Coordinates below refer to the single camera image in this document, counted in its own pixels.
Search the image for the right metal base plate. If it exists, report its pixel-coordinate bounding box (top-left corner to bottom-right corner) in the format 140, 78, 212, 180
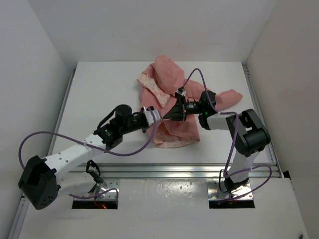
206, 179, 253, 202

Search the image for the left aluminium side rail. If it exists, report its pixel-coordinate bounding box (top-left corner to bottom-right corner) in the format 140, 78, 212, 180
8, 68, 76, 239

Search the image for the right aluminium side rail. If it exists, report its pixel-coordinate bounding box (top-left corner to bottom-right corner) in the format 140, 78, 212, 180
242, 65, 284, 178

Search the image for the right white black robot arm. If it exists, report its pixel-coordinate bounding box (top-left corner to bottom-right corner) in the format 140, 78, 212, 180
163, 91, 271, 194

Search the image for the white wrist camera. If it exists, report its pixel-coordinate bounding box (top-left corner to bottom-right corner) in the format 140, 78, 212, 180
141, 107, 162, 126
175, 87, 186, 98

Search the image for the pink hooded zip jacket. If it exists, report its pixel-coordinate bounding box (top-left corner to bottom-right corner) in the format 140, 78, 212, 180
137, 55, 243, 149

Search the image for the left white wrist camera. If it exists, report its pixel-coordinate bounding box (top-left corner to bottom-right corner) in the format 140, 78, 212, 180
141, 107, 162, 126

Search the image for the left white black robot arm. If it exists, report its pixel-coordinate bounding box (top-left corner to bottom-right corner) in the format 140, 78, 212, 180
18, 104, 161, 210

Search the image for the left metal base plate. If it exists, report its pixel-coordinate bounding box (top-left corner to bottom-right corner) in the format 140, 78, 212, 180
70, 179, 120, 201

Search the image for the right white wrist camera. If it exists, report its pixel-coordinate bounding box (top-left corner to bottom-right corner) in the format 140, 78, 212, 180
175, 87, 186, 98

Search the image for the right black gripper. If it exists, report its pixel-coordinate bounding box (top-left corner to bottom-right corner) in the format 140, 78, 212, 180
163, 95, 205, 122

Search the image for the aluminium front rail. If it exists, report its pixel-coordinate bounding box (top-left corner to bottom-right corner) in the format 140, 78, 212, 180
74, 163, 279, 179

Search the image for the aluminium side rail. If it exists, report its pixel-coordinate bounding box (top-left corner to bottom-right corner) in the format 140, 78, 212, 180
8, 68, 76, 239
242, 65, 284, 178

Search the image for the metal base plate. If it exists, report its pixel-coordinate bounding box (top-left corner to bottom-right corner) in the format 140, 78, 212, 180
70, 179, 120, 201
206, 179, 253, 202

